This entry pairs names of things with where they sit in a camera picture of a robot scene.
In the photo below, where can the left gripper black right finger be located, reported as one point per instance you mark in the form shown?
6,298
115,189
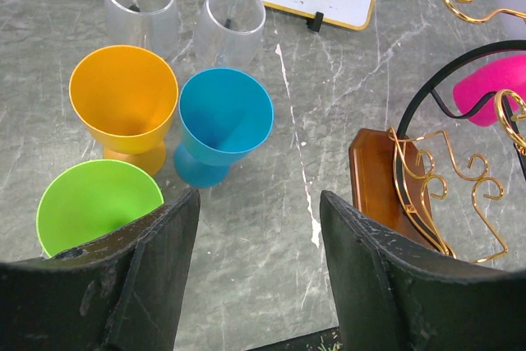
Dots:
392,293

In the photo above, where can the orange wine glass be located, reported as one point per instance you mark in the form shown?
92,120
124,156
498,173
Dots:
126,96

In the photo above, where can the clear wine glass back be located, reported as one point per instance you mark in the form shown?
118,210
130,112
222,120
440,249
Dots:
228,32

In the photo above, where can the green wine glass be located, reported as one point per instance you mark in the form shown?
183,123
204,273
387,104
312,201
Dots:
91,199

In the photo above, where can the clear wine glass front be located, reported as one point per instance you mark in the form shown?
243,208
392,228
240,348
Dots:
149,24

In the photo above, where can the clear wine glass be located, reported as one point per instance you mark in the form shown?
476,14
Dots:
228,32
149,24

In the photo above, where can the blue wine glass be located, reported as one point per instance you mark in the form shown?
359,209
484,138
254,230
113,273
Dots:
224,114

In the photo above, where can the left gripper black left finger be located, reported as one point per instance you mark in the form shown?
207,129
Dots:
122,291

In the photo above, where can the gold wire glass rack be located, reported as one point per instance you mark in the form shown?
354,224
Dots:
394,178

